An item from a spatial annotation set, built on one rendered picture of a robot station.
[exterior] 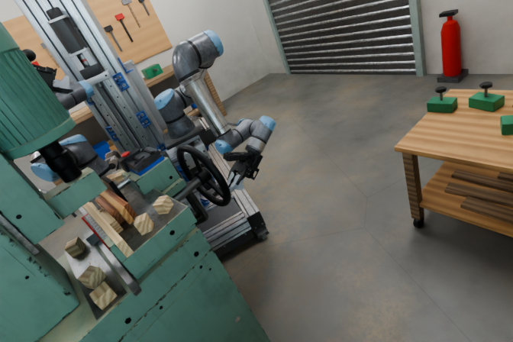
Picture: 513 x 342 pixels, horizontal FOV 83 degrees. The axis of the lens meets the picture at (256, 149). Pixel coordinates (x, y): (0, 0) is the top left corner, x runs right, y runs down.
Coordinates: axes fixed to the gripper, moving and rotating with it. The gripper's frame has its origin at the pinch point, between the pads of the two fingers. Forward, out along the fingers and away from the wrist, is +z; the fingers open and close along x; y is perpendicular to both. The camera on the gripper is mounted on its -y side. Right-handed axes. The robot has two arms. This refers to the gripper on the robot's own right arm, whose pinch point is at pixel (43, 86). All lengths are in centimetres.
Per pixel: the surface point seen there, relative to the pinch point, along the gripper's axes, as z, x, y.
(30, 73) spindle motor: 17.8, -4.9, 1.3
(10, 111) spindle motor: 21.2, -7.4, -8.3
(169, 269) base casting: 35, 32, -45
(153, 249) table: 37, 25, -38
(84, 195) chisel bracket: 16.1, 11.6, -28.4
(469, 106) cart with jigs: 72, 150, 30
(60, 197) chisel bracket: 16.1, 6.0, -29.1
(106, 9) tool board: -296, 78, 125
